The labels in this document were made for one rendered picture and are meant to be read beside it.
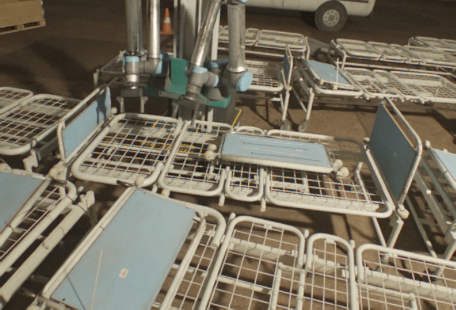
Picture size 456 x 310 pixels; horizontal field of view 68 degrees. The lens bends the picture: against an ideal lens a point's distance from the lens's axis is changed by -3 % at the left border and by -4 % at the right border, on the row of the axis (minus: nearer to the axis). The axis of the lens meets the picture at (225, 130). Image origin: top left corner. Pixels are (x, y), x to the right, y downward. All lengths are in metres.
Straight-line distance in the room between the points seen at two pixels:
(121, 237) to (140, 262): 0.15
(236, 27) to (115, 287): 1.63
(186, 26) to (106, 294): 1.98
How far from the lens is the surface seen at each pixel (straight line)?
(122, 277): 1.54
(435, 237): 3.06
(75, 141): 2.41
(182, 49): 2.82
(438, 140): 4.62
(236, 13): 2.31
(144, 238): 1.67
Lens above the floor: 1.75
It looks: 28 degrees down
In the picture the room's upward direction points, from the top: 5 degrees clockwise
